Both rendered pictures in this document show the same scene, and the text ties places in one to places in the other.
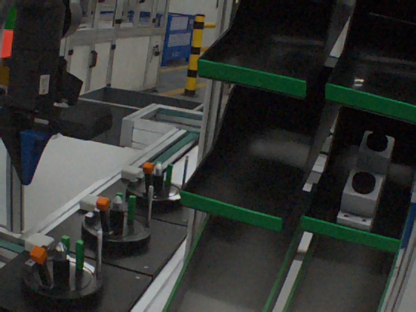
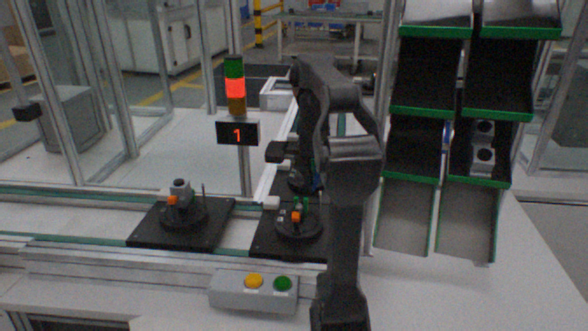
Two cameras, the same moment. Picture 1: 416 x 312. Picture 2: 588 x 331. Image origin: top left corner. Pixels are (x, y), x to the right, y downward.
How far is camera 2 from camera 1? 0.37 m
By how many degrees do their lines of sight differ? 13
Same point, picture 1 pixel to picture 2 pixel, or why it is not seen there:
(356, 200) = (481, 165)
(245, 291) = (411, 212)
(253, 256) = (410, 192)
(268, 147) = (412, 134)
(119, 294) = not seen: hidden behind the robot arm
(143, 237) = not seen: hidden behind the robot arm
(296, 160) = (431, 139)
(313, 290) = (448, 207)
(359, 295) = (478, 207)
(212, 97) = (381, 114)
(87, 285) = (316, 223)
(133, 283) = not seen: hidden behind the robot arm
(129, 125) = (264, 97)
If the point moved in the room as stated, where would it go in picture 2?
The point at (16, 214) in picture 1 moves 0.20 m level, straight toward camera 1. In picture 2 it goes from (248, 186) to (272, 221)
